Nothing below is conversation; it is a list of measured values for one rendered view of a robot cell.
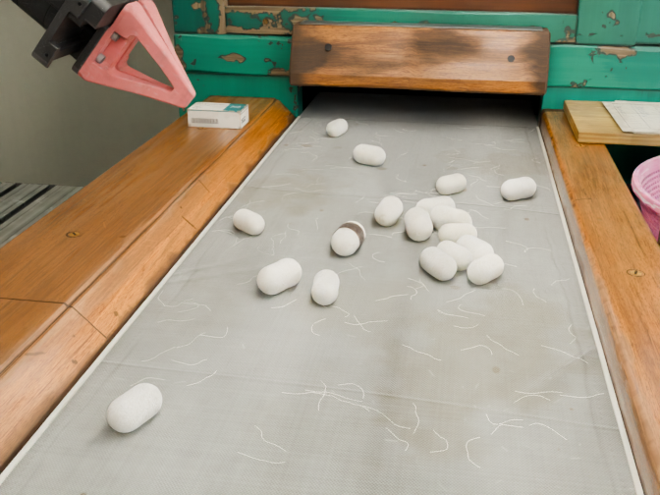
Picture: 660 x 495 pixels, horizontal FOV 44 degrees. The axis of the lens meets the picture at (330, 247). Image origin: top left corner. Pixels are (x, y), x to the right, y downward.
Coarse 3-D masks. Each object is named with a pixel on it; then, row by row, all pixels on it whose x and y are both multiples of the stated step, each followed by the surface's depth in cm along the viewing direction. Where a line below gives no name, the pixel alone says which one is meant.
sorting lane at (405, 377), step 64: (320, 128) 99; (384, 128) 99; (448, 128) 99; (512, 128) 99; (256, 192) 77; (320, 192) 77; (384, 192) 77; (192, 256) 63; (256, 256) 63; (320, 256) 63; (384, 256) 63; (512, 256) 63; (192, 320) 53; (256, 320) 53; (320, 320) 53; (384, 320) 53; (448, 320) 53; (512, 320) 53; (576, 320) 53; (128, 384) 46; (192, 384) 46; (256, 384) 46; (320, 384) 46; (384, 384) 46; (448, 384) 46; (512, 384) 46; (576, 384) 46; (64, 448) 41; (128, 448) 41; (192, 448) 41; (256, 448) 41; (320, 448) 41; (384, 448) 41; (448, 448) 41; (512, 448) 41; (576, 448) 41
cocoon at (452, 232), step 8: (448, 224) 65; (456, 224) 65; (464, 224) 65; (440, 232) 64; (448, 232) 64; (456, 232) 64; (464, 232) 64; (472, 232) 64; (440, 240) 65; (448, 240) 64; (456, 240) 64
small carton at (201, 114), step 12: (192, 108) 89; (204, 108) 89; (216, 108) 89; (228, 108) 89; (240, 108) 89; (192, 120) 89; (204, 120) 89; (216, 120) 88; (228, 120) 88; (240, 120) 88
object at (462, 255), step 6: (438, 246) 61; (444, 246) 61; (450, 246) 60; (456, 246) 60; (450, 252) 60; (456, 252) 60; (462, 252) 60; (468, 252) 60; (456, 258) 60; (462, 258) 59; (468, 258) 60; (462, 264) 60; (468, 264) 60; (462, 270) 60
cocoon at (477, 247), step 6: (462, 240) 62; (468, 240) 61; (474, 240) 61; (480, 240) 61; (462, 246) 62; (468, 246) 61; (474, 246) 61; (480, 246) 60; (486, 246) 60; (474, 252) 60; (480, 252) 60; (486, 252) 60; (492, 252) 61; (474, 258) 61
